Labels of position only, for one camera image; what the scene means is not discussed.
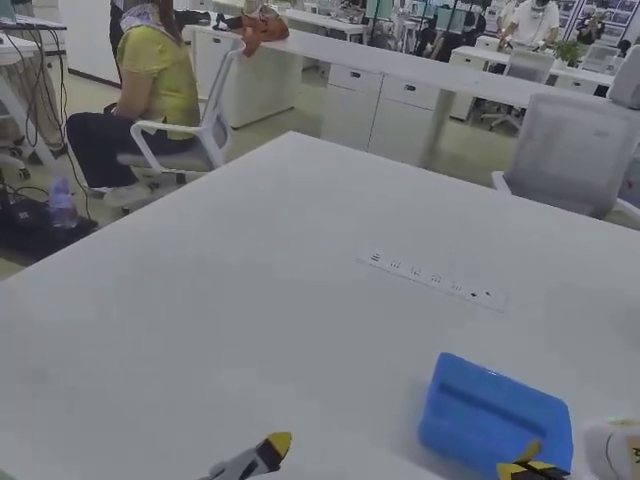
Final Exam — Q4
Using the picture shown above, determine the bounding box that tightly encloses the orange bag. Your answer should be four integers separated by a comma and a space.
237, 3, 291, 56

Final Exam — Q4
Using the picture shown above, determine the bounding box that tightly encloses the white office chair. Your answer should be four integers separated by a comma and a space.
115, 43, 247, 194

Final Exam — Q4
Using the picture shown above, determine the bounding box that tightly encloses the grey mesh office chair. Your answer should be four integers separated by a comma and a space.
491, 92, 640, 221

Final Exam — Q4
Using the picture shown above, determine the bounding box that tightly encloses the green potted plant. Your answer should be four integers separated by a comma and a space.
553, 39, 584, 70

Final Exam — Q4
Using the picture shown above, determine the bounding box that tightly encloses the black floor mat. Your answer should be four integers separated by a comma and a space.
0, 197, 100, 266

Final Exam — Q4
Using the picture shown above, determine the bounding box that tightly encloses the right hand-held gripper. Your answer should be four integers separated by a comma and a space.
496, 417, 640, 480

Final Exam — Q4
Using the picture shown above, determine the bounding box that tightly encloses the clear plastic water bottle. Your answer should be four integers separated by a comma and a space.
47, 174, 80, 230

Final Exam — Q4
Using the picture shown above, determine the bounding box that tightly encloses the long white desk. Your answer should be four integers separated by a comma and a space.
182, 22, 614, 169

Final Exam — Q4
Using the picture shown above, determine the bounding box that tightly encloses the blue plastic container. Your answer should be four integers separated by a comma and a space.
417, 352, 574, 474

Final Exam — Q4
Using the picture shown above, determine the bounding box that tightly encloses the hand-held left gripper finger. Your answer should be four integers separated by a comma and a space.
208, 431, 294, 480

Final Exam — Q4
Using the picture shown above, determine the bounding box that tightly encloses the white built-in power strip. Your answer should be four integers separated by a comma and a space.
355, 248, 507, 312

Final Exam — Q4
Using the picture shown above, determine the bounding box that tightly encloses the white desk with cables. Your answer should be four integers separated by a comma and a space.
0, 14, 70, 169

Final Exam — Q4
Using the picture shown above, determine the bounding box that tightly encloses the white table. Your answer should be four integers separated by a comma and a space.
0, 130, 640, 480

